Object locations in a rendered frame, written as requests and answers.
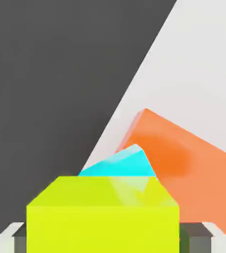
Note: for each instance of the large orange box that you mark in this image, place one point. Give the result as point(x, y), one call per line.
point(193, 174)

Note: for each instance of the small cyan cube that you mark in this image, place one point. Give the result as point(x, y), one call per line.
point(124, 165)

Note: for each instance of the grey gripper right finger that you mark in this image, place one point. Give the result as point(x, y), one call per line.
point(195, 240)

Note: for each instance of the small yellow cube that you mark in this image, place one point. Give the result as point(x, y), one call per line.
point(102, 221)

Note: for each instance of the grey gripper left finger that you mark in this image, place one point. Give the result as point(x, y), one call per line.
point(17, 240)

